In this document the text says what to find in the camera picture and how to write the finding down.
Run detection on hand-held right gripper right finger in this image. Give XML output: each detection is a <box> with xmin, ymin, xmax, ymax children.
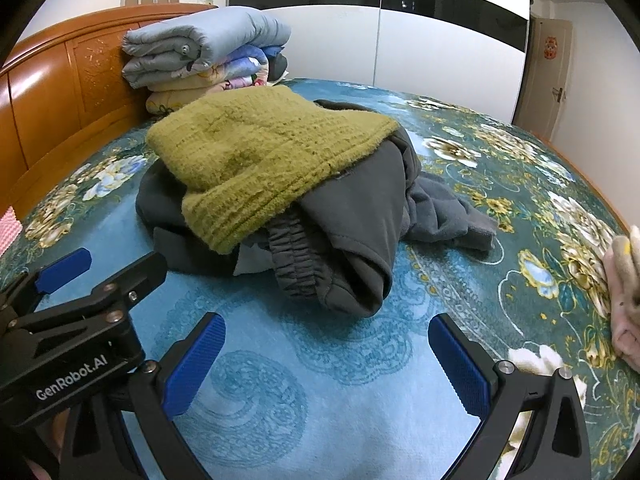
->
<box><xmin>428</xmin><ymin>313</ymin><xmax>593</xmax><ymax>480</ymax></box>

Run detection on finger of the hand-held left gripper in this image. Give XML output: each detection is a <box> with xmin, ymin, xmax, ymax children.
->
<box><xmin>0</xmin><ymin>247</ymin><xmax>93</xmax><ymax>321</ymax></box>
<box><xmin>10</xmin><ymin>251</ymin><xmax>168</xmax><ymax>333</ymax></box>

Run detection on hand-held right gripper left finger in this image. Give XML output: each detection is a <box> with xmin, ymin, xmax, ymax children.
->
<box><xmin>60</xmin><ymin>311</ymin><xmax>227</xmax><ymax>480</ymax></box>

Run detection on green knitted sweater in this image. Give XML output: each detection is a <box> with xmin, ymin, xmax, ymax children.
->
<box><xmin>146</xmin><ymin>85</ymin><xmax>399</xmax><ymax>256</ymax></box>

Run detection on pink textured cloth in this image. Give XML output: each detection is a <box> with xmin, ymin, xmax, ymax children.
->
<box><xmin>0</xmin><ymin>207</ymin><xmax>23</xmax><ymax>256</ymax></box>

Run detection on teal floral blanket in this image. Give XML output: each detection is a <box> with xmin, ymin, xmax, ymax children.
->
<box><xmin>0</xmin><ymin>77</ymin><xmax>640</xmax><ymax>480</ymax></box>

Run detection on dark grey elastic waist pants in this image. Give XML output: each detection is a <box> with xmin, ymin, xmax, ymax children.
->
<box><xmin>235</xmin><ymin>210</ymin><xmax>346</xmax><ymax>306</ymax></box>

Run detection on grey fleece garment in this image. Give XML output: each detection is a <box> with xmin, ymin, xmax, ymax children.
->
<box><xmin>400</xmin><ymin>127</ymin><xmax>499</xmax><ymax>254</ymax></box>

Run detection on pale pink folded garment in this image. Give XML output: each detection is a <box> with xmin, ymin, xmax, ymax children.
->
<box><xmin>602</xmin><ymin>225</ymin><xmax>640</xmax><ymax>373</ymax></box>

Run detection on dark grey jacket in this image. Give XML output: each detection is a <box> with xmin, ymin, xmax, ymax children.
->
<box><xmin>135</xmin><ymin>99</ymin><xmax>423</xmax><ymax>318</ymax></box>

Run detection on floral folded quilt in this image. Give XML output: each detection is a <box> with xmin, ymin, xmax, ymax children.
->
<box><xmin>145</xmin><ymin>45</ymin><xmax>288</xmax><ymax>116</ymax></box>

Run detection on blue-grey folded quilt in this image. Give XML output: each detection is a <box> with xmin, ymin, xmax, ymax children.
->
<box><xmin>121</xmin><ymin>7</ymin><xmax>292</xmax><ymax>90</ymax></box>

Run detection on dark folded cloth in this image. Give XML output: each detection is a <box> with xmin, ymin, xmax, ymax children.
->
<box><xmin>267</xmin><ymin>52</ymin><xmax>289</xmax><ymax>83</ymax></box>

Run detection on beige room door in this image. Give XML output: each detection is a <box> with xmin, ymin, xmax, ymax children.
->
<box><xmin>512</xmin><ymin>17</ymin><xmax>573</xmax><ymax>143</ymax></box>

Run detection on white and black wardrobe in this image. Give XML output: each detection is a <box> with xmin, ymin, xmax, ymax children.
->
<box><xmin>225</xmin><ymin>0</ymin><xmax>531</xmax><ymax>126</ymax></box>

